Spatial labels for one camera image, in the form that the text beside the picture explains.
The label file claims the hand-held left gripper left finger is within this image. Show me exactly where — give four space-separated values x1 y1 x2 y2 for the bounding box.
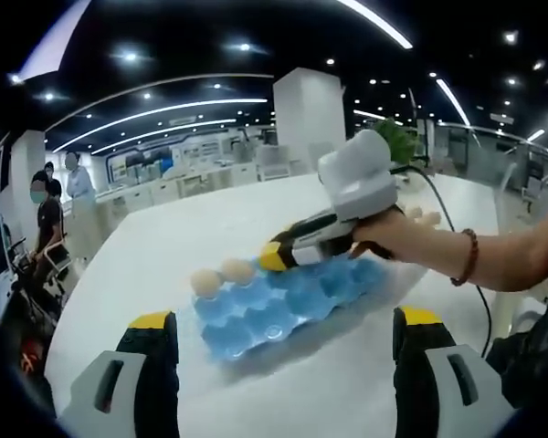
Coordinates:
57 309 180 438

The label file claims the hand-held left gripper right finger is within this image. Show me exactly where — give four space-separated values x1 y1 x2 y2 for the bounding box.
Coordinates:
391 306 517 438

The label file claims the single brown egg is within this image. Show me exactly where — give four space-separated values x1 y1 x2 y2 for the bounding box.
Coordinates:
221 258 256 285
190 268 224 297

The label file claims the cluster of brown eggs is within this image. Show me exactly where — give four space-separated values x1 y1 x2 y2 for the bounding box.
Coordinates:
404 205 443 228

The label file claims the blue egg tray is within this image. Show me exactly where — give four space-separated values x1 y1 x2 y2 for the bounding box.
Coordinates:
189 253 392 364

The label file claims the person's right hand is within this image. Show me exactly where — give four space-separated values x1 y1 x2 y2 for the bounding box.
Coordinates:
348 207 458 278

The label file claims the green potted plant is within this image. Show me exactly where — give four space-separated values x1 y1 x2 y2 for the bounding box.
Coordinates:
372 117 424 165

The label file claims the white mesh chair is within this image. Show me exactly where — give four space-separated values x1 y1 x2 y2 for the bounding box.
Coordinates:
254 145 294 182

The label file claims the white square pillar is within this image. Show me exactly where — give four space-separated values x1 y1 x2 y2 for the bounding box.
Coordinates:
272 67 346 177

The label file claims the person's dark patterned shirt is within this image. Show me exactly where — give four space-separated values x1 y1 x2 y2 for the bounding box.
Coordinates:
483 191 548 412

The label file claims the white cabinet row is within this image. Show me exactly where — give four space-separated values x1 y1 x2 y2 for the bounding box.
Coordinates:
93 168 275 211

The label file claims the white table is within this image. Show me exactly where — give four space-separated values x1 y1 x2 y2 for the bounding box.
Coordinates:
43 171 503 438

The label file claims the grey office chair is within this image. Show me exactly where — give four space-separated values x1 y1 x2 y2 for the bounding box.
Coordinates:
519 175 548 214

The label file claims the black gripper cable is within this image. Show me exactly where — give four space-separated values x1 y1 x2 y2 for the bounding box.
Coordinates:
390 166 500 361

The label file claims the red bead bracelet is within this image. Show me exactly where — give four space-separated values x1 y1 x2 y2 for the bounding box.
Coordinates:
450 227 480 287

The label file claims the white frame office chair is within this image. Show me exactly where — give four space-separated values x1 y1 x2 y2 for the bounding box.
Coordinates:
39 233 73 287

